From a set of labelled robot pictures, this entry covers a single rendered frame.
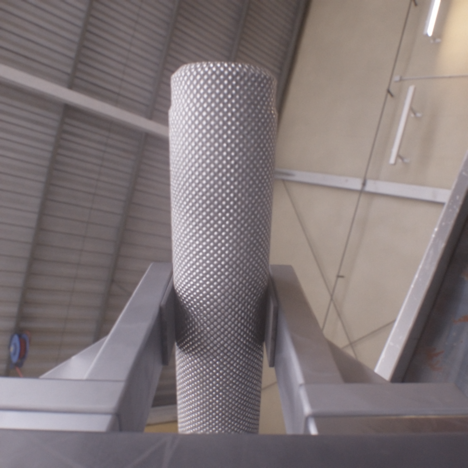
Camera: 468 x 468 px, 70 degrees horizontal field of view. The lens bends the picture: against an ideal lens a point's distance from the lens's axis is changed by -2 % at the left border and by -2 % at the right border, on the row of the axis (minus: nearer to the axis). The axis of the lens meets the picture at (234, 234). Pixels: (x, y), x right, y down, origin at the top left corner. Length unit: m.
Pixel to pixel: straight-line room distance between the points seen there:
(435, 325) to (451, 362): 0.03
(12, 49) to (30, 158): 1.56
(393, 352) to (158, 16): 6.97
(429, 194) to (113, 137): 5.28
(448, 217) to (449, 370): 0.13
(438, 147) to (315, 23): 4.04
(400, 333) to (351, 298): 6.22
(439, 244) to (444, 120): 6.35
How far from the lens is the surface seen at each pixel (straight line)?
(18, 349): 6.26
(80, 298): 6.76
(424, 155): 6.52
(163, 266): 0.16
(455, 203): 0.36
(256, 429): 0.17
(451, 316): 0.35
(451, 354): 0.34
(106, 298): 6.64
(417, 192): 6.15
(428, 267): 0.32
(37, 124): 6.25
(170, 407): 8.28
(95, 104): 5.83
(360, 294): 6.46
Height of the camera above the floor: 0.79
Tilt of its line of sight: 42 degrees up
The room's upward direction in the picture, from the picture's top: 73 degrees counter-clockwise
